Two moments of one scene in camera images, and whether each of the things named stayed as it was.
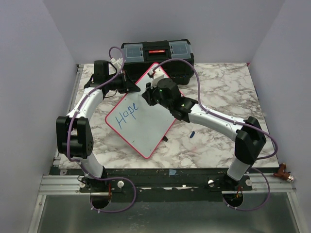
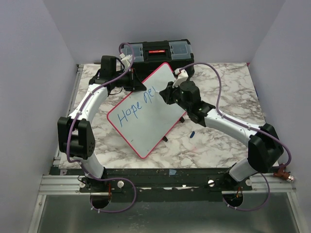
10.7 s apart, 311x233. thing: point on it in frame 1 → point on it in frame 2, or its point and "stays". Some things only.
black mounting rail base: [170, 185] stays
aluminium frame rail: [78, 72] stays
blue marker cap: [192, 134] stays
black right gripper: [147, 95] → [166, 94]
